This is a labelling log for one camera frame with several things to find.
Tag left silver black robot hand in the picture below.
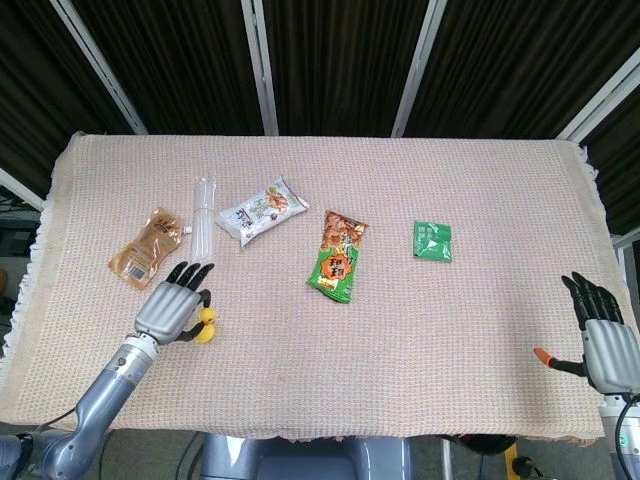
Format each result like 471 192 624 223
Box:
133 260 216 346

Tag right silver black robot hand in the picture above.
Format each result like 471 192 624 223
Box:
533 271 640 396

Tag small yellow toy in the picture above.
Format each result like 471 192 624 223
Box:
194 305 220 344

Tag brown transparent refill pouch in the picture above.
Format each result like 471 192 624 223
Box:
108 207 182 292

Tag clear plastic straw bundle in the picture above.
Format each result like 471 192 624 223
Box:
188 172 219 267

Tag white snack bag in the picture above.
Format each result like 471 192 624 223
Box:
214 174 310 248

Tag green orange snack bag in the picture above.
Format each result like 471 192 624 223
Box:
305 209 370 305

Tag beige woven tablecloth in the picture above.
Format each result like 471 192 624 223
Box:
0 132 626 446

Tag small green sachet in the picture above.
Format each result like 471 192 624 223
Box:
412 219 455 263

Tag dark pleated curtain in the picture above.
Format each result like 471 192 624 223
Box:
0 0 640 236

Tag black cable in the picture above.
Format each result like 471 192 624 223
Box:
612 394 640 480

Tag white metal frame post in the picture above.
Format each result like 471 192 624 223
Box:
554 59 640 144
49 0 149 135
240 0 280 136
0 167 46 211
389 0 448 139

